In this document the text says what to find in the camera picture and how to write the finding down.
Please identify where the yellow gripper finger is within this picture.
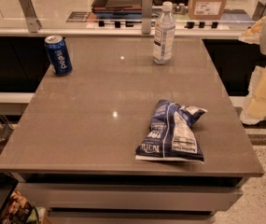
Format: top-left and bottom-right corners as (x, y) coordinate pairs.
(240, 66), (266, 125)
(238, 17), (265, 45)

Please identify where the clear plastic water bottle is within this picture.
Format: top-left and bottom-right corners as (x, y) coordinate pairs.
(153, 2), (175, 64)

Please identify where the blue pepsi can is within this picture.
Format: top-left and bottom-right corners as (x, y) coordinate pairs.
(45, 35), (72, 76)

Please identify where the cardboard box with label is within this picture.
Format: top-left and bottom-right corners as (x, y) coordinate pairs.
(188, 0), (227, 20)

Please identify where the blue chip bag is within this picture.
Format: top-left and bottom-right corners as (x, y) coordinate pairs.
(135, 100), (206, 163)

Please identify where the dark tray stack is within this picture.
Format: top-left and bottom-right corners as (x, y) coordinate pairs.
(91, 0), (144, 20)

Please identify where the white counter drawer cabinet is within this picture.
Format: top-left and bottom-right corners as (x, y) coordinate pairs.
(19, 182), (243, 224)

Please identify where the snack box lower left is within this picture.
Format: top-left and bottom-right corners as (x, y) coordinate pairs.
(0, 190), (40, 224)

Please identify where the middle metal glass bracket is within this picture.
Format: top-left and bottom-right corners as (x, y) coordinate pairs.
(142, 0), (153, 35)

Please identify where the left metal glass bracket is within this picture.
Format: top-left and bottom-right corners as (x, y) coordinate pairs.
(19, 0), (41, 33)

